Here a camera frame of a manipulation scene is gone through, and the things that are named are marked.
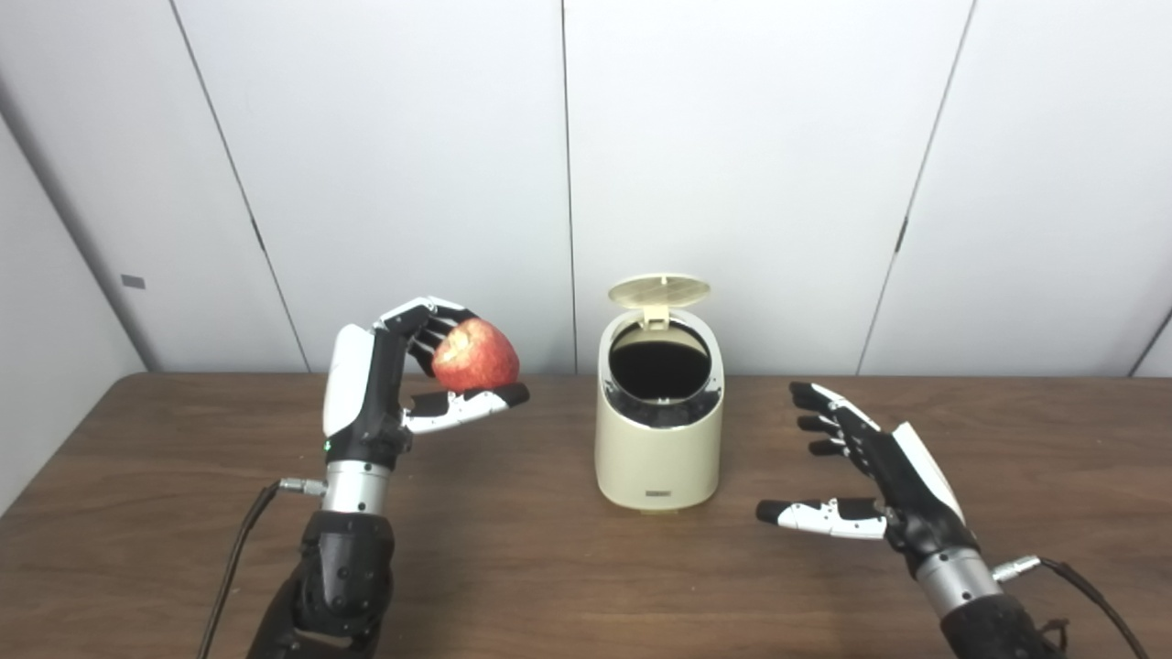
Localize red apple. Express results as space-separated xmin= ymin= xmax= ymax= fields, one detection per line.
xmin=431 ymin=318 xmax=521 ymax=394

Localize round cream bin lid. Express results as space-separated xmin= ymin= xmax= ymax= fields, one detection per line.
xmin=608 ymin=273 xmax=711 ymax=329

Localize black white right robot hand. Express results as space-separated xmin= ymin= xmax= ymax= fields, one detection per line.
xmin=756 ymin=382 xmax=981 ymax=578

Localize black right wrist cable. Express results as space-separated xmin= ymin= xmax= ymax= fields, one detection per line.
xmin=992 ymin=555 xmax=1150 ymax=659

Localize cream-colored bin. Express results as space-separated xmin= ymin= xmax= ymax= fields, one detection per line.
xmin=594 ymin=273 xmax=724 ymax=513

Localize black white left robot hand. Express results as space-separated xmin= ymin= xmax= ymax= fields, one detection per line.
xmin=322 ymin=296 xmax=531 ymax=468

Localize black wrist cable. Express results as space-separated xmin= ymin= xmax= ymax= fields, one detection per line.
xmin=992 ymin=555 xmax=1150 ymax=659
xmin=197 ymin=477 xmax=328 ymax=659

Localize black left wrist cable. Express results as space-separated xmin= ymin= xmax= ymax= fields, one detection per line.
xmin=197 ymin=477 xmax=328 ymax=659

